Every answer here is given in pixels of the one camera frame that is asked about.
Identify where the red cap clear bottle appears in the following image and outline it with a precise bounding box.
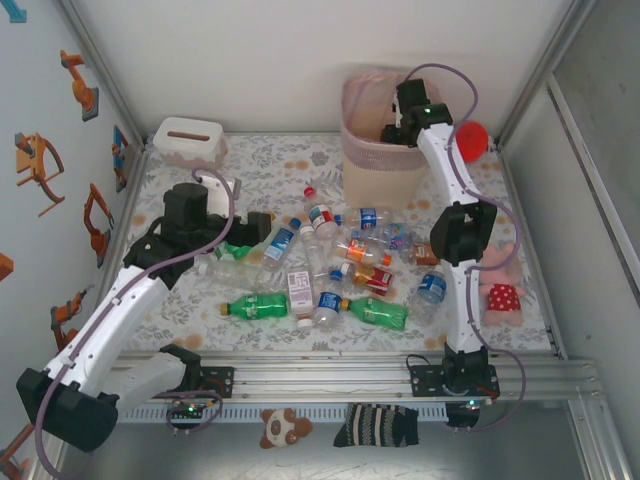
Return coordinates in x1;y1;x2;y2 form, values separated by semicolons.
303;185;341;239

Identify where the aluminium frame post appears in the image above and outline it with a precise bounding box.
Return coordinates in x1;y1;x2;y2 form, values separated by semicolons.
497;0;599;149
54;0;151;151

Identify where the aluminium side rail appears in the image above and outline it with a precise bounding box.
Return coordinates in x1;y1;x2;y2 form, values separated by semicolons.
82;142;154;359
497;144;569;360

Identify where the small circuit board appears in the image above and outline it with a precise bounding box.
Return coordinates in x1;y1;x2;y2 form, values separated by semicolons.
167;402;214;420
446;398;485;430

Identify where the clear bottle colourful label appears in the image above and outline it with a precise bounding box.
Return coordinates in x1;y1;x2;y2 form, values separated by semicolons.
344;222;419;254

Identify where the blue cap light-blue label bottle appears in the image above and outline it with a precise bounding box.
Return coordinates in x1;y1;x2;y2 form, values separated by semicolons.
260;217;303;274

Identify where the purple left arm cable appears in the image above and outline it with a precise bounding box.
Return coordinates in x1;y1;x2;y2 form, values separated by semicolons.
32;167;236;480

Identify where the aluminium frame rail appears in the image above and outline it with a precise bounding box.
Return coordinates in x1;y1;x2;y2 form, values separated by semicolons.
47;349;601;401

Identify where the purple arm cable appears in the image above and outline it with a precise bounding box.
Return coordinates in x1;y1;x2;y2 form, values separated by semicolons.
32;167;236;480
402;63;526;434

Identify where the black white striped sock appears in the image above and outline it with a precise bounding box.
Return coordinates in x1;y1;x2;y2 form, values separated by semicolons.
333;402;420;449

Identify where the red balloon toy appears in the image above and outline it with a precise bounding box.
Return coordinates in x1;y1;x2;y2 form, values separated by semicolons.
457;119;494;164

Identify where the brown tea bottle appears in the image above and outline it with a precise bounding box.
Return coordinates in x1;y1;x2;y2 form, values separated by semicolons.
409;242;444;266

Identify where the beige bin pink bag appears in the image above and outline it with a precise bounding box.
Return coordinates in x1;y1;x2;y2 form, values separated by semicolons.
341;63;444;210

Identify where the white cap blue label bottle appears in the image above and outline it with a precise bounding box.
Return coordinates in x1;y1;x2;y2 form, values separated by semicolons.
413;263;450;326

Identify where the blue orange wall sticker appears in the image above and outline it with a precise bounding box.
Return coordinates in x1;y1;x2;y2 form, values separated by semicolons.
110;124;132;194

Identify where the pink bottle white label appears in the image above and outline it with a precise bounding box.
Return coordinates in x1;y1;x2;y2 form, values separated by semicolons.
285;268;317;330

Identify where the orange gripper wall sticker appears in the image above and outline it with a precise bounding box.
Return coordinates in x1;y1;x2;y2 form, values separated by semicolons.
13;132;67;217

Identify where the orange cap orange label bottle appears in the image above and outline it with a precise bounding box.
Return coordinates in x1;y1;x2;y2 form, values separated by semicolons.
332;237;394;269

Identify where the white slotted cable tray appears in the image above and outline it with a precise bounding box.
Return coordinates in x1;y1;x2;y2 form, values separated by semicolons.
122;403;449;424

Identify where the pink pig plush toy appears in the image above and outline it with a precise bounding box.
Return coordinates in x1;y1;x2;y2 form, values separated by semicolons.
477;242;529;326

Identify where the white tissue box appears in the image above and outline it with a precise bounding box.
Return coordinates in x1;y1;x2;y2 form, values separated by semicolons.
152;116;226;172

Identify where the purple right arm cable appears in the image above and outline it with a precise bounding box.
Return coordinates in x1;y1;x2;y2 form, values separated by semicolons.
402;63;526;434

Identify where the small blue cap water bottle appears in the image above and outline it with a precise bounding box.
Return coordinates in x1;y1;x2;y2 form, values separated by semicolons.
312;268;346;332

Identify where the floral table mat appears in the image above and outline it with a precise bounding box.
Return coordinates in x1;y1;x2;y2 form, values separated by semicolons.
97;132;566;354

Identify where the clear bottle white cap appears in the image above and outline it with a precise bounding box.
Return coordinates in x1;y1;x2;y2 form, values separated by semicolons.
197;257;281;291

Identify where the brown white panda plush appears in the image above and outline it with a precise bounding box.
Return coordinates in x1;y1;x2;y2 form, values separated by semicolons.
258;407;315;450

